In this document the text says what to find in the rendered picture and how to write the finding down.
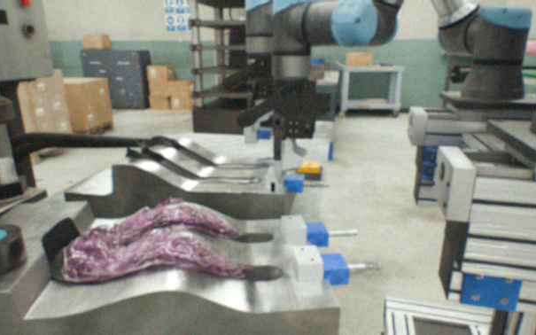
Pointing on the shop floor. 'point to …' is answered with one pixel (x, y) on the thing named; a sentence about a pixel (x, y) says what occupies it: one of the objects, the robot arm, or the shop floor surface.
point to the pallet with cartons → (89, 105)
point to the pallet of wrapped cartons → (36, 114)
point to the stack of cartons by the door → (169, 89)
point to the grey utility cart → (365, 100)
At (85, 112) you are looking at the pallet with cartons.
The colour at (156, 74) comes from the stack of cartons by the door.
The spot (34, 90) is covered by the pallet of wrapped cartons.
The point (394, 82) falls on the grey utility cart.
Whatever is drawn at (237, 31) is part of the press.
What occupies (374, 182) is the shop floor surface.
